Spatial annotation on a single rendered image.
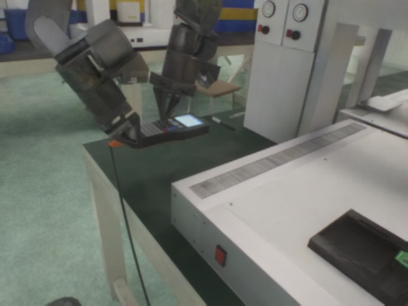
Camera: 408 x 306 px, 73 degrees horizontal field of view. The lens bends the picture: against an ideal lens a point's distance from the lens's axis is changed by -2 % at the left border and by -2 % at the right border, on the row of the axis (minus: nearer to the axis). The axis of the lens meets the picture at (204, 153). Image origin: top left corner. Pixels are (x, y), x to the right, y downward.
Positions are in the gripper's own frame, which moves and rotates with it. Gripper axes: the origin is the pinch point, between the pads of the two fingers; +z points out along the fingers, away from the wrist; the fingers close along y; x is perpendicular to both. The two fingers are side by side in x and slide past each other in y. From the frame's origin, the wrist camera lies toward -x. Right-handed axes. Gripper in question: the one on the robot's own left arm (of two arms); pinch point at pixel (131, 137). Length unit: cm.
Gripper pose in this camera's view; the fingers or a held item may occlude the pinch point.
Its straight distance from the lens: 62.0
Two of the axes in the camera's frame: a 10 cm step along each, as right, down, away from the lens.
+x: -7.3, 6.5, -2.2
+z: 3.5, 6.3, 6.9
